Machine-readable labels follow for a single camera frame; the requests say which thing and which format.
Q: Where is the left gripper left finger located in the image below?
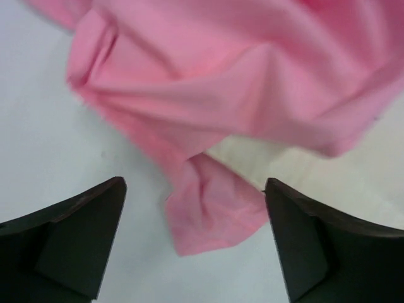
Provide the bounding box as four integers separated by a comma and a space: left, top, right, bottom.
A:
1, 177, 127, 302

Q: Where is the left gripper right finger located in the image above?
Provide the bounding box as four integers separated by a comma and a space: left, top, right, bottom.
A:
264, 178, 403, 303

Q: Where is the cream pillow with bear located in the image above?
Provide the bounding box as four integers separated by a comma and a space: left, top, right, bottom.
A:
206, 136, 403, 229

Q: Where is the pink satin pillowcase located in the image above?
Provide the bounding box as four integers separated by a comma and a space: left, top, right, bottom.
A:
29, 1, 403, 256

